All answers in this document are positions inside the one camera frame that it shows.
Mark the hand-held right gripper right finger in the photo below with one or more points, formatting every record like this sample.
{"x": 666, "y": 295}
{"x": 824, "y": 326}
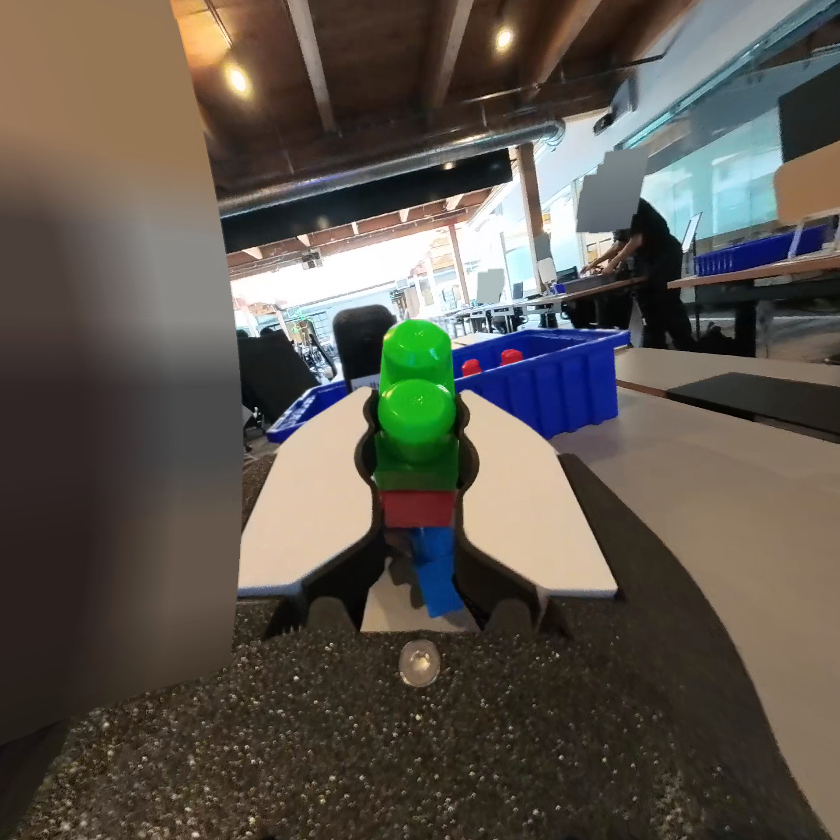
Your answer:
{"x": 531, "y": 512}

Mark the black hanging panel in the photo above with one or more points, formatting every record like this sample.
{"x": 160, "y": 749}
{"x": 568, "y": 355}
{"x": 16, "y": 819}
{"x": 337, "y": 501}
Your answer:
{"x": 367, "y": 200}

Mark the metal ceiling duct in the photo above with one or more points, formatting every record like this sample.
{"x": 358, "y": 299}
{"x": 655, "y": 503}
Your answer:
{"x": 394, "y": 172}

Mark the blue plastic bin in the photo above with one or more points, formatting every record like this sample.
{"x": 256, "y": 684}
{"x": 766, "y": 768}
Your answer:
{"x": 302, "y": 413}
{"x": 564, "y": 394}
{"x": 754, "y": 256}

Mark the red two-stud mega block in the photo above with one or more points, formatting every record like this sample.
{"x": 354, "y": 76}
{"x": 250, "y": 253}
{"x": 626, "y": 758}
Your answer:
{"x": 510, "y": 358}

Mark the black desk mat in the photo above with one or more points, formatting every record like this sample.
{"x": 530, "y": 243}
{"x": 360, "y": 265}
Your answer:
{"x": 754, "y": 400}

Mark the black office chair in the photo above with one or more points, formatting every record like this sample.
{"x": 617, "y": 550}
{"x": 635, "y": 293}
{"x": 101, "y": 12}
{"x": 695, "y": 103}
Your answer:
{"x": 275, "y": 374}
{"x": 358, "y": 341}

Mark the black ceiling device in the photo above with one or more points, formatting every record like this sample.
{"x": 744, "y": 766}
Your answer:
{"x": 620, "y": 105}

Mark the wooden rounded panel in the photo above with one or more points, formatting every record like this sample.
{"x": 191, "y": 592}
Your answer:
{"x": 807, "y": 190}

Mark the ceiling light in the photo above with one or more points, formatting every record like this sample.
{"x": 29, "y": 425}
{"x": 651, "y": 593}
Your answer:
{"x": 236, "y": 79}
{"x": 504, "y": 38}

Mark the wooden desk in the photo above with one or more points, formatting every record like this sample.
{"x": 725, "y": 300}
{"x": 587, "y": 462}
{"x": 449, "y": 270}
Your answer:
{"x": 590, "y": 290}
{"x": 754, "y": 279}

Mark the blue mega block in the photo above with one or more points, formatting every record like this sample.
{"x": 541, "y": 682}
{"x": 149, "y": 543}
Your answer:
{"x": 436, "y": 571}

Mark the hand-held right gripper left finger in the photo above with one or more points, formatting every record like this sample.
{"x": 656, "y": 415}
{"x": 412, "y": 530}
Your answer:
{"x": 308, "y": 505}

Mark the green mega block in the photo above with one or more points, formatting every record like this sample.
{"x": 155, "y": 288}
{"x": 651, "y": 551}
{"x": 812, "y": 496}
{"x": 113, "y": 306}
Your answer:
{"x": 413, "y": 407}

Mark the black monitor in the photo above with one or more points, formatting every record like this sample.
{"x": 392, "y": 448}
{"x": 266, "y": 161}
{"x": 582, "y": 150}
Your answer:
{"x": 810, "y": 124}

